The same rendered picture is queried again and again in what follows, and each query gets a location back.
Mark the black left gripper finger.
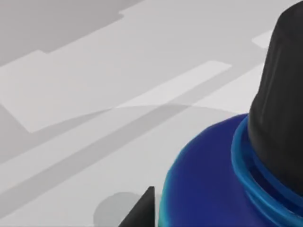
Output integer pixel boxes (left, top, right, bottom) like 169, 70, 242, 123
117, 186, 156, 227

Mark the blue bottle with black cap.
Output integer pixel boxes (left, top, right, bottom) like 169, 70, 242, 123
156, 0, 303, 227

